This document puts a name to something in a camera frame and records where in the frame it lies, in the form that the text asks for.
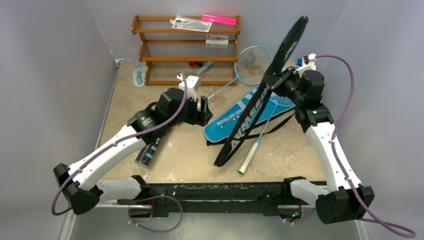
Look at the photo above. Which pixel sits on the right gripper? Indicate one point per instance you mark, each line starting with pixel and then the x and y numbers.
pixel 283 82

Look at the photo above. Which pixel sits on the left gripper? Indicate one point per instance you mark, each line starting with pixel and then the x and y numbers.
pixel 200 117

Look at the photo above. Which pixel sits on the blue racket bag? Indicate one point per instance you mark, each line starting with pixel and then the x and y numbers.
pixel 218 130

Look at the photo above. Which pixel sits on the black Crossway racket bag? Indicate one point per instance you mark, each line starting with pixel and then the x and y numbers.
pixel 258 101

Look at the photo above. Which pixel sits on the black shuttlecock tube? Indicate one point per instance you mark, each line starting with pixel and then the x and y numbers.
pixel 146 154

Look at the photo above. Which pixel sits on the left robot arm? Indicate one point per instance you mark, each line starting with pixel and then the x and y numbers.
pixel 81 183

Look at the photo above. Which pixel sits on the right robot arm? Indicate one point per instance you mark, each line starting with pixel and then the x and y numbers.
pixel 344 198

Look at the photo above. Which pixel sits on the light blue badminton racket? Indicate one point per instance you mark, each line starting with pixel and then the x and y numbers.
pixel 250 67

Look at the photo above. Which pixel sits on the light blue strip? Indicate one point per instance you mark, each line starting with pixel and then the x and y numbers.
pixel 204 67

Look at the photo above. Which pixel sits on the red black small object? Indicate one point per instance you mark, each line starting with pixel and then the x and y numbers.
pixel 195 63

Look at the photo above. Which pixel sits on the wooden shelf rack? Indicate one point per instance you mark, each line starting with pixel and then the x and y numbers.
pixel 161 42

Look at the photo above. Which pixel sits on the white green box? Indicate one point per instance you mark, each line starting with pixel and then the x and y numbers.
pixel 216 41

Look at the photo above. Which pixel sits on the light blue packaged item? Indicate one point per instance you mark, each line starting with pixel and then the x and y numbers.
pixel 139 74

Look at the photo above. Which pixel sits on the white blister package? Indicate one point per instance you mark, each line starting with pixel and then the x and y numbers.
pixel 190 24

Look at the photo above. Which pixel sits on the pink bar on shelf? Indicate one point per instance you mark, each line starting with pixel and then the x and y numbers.
pixel 219 19

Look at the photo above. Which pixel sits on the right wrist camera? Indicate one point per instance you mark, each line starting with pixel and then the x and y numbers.
pixel 308 63

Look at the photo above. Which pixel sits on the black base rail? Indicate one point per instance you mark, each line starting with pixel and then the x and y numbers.
pixel 271 199

